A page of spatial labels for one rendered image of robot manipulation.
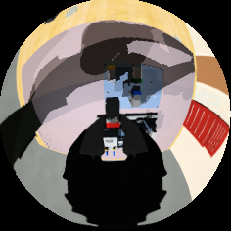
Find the red block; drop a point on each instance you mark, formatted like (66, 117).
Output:
(112, 107)

